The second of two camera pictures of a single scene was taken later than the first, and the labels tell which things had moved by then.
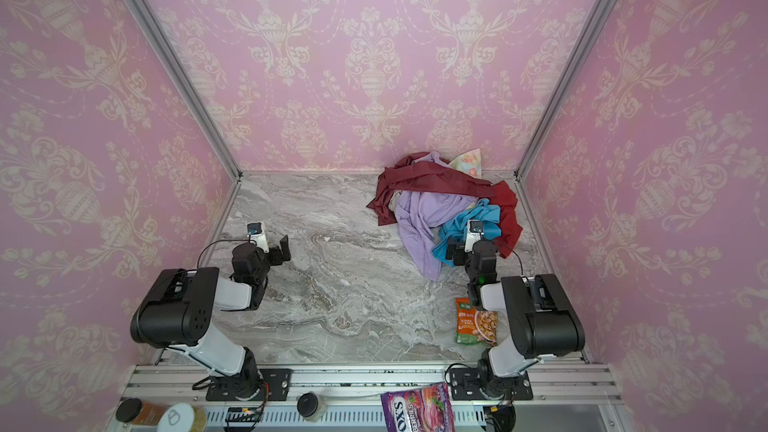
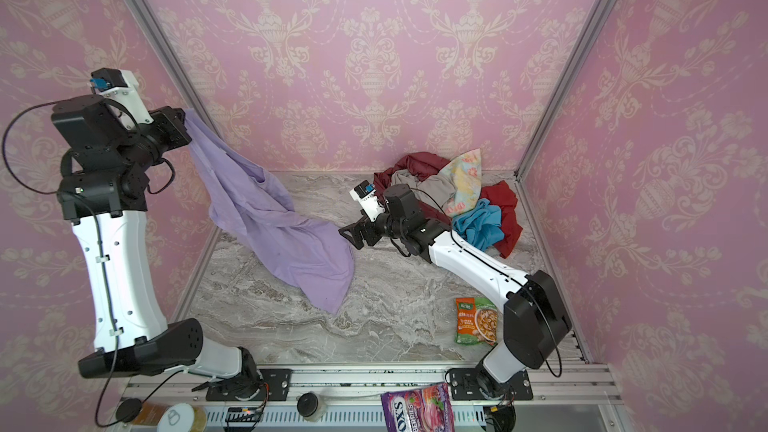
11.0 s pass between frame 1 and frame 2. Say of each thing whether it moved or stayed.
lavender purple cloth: moved
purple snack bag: stayed
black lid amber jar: stayed
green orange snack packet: stayed
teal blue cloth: stayed
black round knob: stayed
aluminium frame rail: stayed
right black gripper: moved
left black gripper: moved
